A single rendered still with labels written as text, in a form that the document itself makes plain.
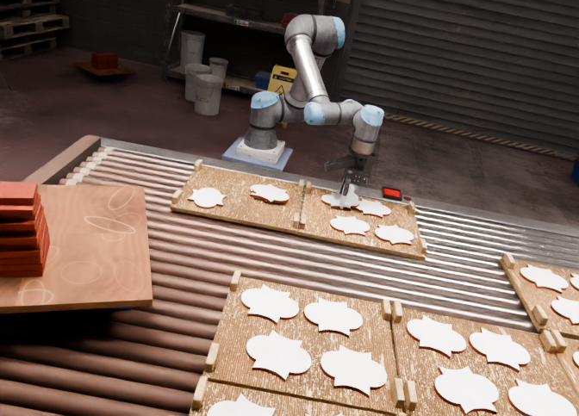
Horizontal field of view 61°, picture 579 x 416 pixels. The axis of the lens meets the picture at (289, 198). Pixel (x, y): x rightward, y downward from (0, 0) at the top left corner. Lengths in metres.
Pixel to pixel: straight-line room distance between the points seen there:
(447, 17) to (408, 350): 5.36
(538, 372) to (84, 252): 1.09
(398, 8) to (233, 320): 5.39
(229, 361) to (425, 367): 0.44
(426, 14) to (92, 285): 5.58
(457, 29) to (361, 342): 5.39
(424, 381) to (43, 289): 0.82
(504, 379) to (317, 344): 0.43
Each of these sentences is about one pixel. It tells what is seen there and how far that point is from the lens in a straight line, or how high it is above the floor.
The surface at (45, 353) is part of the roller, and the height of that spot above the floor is 0.92.
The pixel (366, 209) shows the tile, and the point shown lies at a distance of 1.77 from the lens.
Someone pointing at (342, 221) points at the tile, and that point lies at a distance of 1.65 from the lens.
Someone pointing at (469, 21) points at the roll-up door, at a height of 1.32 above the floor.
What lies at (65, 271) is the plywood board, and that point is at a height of 1.04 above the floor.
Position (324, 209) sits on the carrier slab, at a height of 0.94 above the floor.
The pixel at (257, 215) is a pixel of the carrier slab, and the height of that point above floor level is 0.94.
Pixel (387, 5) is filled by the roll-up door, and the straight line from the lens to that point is 6.25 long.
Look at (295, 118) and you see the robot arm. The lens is 2.22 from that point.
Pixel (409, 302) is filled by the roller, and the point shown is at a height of 0.92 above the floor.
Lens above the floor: 1.72
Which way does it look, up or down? 27 degrees down
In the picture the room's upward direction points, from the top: 11 degrees clockwise
